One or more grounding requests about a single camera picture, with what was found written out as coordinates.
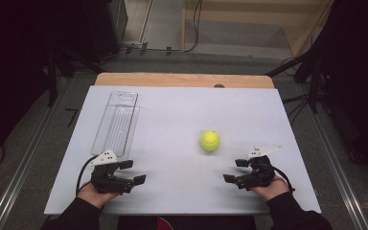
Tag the yellow tennis ball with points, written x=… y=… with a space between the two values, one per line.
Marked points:
x=210 y=140

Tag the black metal stand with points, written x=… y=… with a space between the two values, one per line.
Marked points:
x=313 y=76
x=52 y=80

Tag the metal floor rail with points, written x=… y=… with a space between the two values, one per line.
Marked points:
x=338 y=166
x=22 y=166

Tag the clear plastic container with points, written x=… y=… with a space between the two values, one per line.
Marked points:
x=116 y=124

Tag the wooden frame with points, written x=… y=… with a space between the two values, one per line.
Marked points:
x=303 y=35

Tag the person's right hand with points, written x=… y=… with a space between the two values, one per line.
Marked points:
x=273 y=190

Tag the person's left hand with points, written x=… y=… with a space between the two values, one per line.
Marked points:
x=92 y=195

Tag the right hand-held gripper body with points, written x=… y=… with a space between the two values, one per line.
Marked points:
x=260 y=174

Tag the black curtain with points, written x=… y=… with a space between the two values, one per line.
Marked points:
x=12 y=64
x=354 y=80

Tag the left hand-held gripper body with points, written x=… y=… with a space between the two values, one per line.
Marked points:
x=108 y=182

